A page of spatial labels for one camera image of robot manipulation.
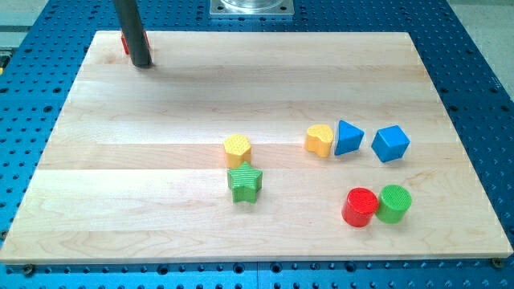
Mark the yellow hexagon block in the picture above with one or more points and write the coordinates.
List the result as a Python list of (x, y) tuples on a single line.
[(237, 150)]

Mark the light wooden board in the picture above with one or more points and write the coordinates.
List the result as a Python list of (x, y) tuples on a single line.
[(134, 170)]

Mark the green star block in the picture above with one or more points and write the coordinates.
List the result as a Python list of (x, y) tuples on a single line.
[(244, 182)]

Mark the yellow heart block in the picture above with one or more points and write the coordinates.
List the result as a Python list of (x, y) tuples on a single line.
[(319, 139)]

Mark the blue triangle block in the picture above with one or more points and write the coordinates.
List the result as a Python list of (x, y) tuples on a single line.
[(349, 138)]

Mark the red cylinder block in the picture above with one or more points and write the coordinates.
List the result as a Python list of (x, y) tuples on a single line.
[(359, 207)]

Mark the blue cube block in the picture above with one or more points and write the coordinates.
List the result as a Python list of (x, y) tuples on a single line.
[(390, 143)]

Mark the green cylinder block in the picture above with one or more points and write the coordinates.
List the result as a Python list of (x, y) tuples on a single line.
[(394, 201)]

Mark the red block behind rod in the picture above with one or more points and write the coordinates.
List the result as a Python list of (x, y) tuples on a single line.
[(125, 45)]

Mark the blue perforated metal table plate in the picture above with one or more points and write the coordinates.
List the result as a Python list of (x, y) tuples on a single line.
[(41, 72)]

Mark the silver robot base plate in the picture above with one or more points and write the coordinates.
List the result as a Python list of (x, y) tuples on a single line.
[(251, 7)]

